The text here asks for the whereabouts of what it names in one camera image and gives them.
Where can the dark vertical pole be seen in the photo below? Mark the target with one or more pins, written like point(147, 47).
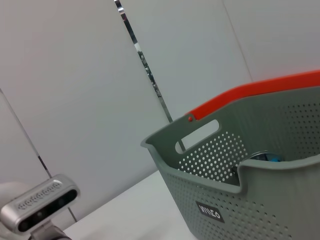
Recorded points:
point(142, 57)

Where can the red bar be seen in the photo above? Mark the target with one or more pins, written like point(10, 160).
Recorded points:
point(250, 92)

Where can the grey-green perforated storage bin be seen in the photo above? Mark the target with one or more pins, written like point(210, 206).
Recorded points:
point(237, 187)

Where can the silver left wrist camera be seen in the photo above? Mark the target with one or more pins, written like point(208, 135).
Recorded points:
point(40, 202)

